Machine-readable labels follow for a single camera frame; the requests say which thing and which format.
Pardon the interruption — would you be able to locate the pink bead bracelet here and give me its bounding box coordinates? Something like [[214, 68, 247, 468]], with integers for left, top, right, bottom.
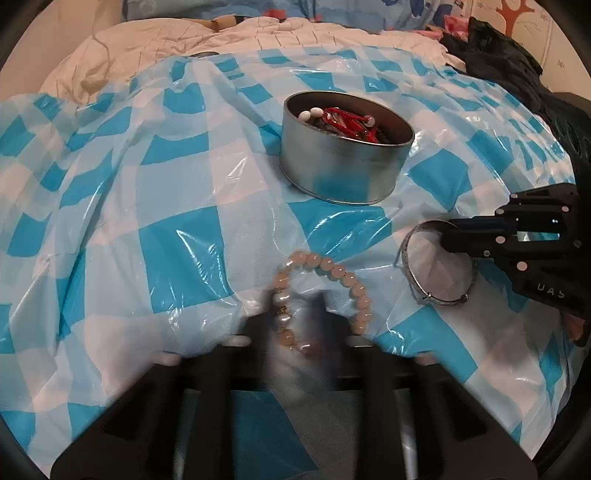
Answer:
[[269, 250, 375, 357]]

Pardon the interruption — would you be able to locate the silver bangle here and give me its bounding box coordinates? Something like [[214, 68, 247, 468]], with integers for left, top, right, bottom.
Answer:
[[397, 219, 478, 307]]

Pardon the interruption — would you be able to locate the red string bead bracelet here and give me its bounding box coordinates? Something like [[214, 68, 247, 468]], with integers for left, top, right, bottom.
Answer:
[[297, 106, 385, 144]]

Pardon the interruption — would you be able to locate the blue white checkered plastic sheet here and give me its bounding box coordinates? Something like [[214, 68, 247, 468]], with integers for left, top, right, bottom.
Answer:
[[1, 47, 585, 472]]

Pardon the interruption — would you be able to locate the round silver metal tin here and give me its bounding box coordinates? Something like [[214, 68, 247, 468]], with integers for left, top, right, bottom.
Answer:
[[280, 91, 415, 205]]

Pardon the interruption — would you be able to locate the black clothes pile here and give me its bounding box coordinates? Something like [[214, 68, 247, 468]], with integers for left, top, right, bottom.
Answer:
[[441, 18, 590, 183]]

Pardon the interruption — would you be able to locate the pink clothing item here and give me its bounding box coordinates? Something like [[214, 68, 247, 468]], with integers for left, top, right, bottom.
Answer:
[[421, 15, 469, 41]]

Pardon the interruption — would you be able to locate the white tree pattern wardrobe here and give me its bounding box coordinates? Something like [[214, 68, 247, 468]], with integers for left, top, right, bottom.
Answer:
[[467, 1, 578, 86]]

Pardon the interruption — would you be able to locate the blue whale pattern curtain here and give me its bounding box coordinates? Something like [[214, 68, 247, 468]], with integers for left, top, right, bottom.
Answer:
[[122, 0, 466, 33]]

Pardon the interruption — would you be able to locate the silver tin lid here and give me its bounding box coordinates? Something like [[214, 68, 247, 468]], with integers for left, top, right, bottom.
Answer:
[[190, 51, 219, 58]]

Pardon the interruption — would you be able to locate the brown pillow corner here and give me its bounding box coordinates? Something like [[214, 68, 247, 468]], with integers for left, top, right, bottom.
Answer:
[[198, 15, 245, 32]]

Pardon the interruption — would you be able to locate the cream white quilt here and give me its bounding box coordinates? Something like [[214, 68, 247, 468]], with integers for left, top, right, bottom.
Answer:
[[39, 17, 466, 104]]

